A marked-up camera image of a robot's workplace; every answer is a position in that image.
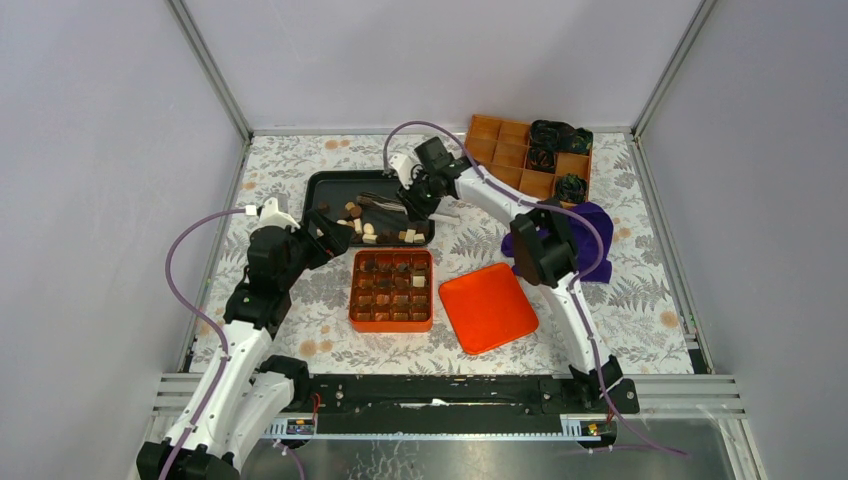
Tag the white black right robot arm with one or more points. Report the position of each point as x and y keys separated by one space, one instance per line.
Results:
x=592 y=366

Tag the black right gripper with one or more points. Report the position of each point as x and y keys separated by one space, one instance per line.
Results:
x=418 y=177

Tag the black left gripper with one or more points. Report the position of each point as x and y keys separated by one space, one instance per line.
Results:
x=334 y=241

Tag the orange compartment organizer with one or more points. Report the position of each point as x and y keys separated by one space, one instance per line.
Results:
x=501 y=145

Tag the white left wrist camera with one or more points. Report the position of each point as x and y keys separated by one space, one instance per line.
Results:
x=270 y=214

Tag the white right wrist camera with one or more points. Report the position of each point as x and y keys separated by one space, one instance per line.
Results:
x=404 y=167

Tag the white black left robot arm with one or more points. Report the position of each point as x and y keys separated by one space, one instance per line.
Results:
x=245 y=386

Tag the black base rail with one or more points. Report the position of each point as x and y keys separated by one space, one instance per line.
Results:
x=452 y=407

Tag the purple cloth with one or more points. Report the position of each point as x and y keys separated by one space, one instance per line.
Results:
x=549 y=242

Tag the black chocolate tray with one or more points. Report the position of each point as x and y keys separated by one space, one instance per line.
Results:
x=331 y=191

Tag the orange chocolate box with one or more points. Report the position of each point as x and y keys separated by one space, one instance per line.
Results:
x=383 y=299

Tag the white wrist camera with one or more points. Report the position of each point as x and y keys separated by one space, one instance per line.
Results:
x=270 y=214
x=404 y=167

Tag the orange box lid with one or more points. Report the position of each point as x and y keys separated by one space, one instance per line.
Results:
x=487 y=309

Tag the metal tongs white handle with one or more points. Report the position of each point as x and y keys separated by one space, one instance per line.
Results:
x=369 y=199

